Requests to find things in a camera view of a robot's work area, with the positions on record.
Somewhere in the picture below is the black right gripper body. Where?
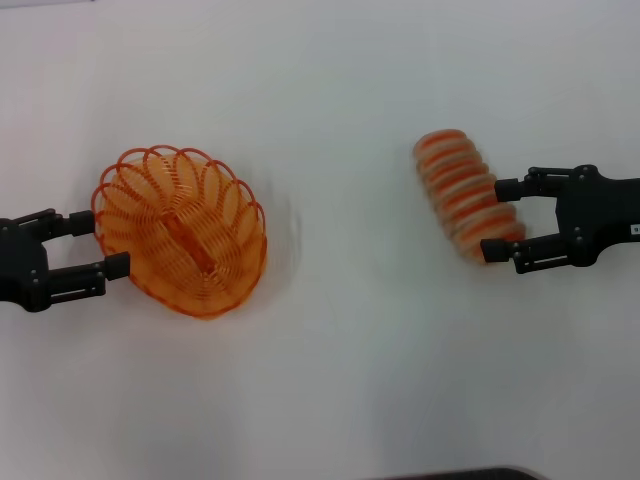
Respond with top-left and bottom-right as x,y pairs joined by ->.
554,167 -> 640,269

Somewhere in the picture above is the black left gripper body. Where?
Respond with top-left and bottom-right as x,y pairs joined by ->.
0,217 -> 52,314

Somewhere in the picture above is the orange striped bread roll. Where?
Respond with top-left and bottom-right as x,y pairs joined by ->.
412,128 -> 527,266

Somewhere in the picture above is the orange plastic wire basket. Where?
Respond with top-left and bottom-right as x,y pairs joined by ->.
90,144 -> 269,321

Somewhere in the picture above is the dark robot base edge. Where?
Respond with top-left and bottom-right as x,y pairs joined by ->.
369,465 -> 551,480

